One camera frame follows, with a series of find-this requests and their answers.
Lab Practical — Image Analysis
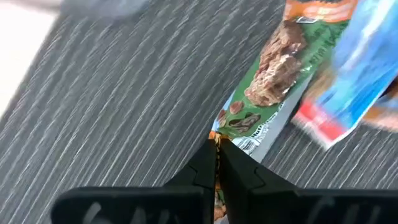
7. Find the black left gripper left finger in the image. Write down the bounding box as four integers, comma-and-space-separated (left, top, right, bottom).
50, 139, 218, 224

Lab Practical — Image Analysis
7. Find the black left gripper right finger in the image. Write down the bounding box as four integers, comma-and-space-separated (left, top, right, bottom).
220, 138, 398, 224

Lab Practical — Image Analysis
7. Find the green chocolate granola bar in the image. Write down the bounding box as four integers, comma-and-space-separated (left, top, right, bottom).
208, 0, 358, 223

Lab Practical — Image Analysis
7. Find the blue red-ended granola bar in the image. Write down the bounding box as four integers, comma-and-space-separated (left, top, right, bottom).
290, 0, 398, 151

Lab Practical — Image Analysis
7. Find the orange-brown granola bar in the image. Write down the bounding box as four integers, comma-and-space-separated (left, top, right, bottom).
362, 83, 398, 133

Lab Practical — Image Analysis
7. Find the grey ribbed mat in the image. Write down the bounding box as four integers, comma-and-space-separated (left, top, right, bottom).
0, 0, 398, 224

